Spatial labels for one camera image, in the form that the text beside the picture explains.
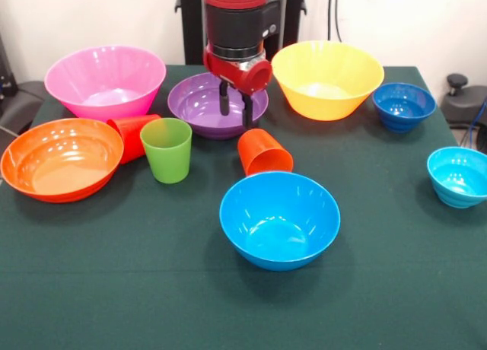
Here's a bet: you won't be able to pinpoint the orange cup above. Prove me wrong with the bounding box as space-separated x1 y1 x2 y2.
237 128 294 177

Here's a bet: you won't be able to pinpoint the dark green tablecloth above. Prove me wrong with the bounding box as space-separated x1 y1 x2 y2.
0 65 487 350

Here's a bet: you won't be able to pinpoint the black stand base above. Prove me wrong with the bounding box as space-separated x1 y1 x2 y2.
440 73 487 129
0 79 49 138

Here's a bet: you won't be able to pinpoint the orange bowl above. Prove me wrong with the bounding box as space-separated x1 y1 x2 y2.
0 117 126 204

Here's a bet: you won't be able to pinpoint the red cup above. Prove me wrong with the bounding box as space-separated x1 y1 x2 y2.
106 113 163 165

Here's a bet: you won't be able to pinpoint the black wall cables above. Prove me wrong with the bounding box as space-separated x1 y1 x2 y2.
327 0 343 43

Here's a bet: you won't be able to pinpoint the green cup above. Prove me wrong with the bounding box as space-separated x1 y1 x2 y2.
139 117 193 185

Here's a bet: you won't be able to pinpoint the large pink bowl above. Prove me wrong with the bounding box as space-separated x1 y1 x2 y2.
44 45 167 123

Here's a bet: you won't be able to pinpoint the blue cable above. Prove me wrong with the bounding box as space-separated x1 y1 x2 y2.
458 98 487 153

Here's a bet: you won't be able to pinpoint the small cyan ribbed bowl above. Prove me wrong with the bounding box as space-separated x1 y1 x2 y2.
426 146 487 209

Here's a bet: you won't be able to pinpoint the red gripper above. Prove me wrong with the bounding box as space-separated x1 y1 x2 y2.
202 47 273 129

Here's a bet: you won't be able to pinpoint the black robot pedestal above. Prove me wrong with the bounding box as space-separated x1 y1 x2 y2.
174 0 307 66

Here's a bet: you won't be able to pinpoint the purple bowl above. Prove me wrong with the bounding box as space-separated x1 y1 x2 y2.
167 72 269 141

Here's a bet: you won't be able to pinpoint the sky blue bowl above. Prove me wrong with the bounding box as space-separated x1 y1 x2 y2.
219 170 342 272

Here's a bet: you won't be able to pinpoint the small dark blue bowl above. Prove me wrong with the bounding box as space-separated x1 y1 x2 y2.
371 82 438 134

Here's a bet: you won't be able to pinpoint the large yellow bowl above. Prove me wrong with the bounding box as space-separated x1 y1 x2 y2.
270 40 385 122

